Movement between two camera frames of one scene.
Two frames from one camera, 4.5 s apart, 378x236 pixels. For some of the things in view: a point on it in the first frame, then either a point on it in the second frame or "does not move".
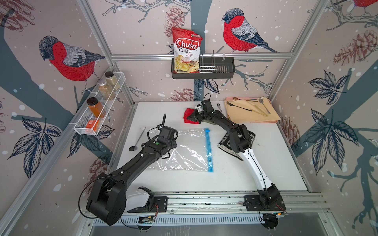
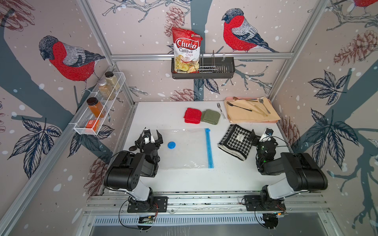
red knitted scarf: [188, 112] does not move
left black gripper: [174, 144] → [159, 141]
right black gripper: [192, 117] → [256, 139]
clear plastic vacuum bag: [193, 153] does not move
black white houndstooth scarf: [225, 143] does not move
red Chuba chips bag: [186, 52] does not move
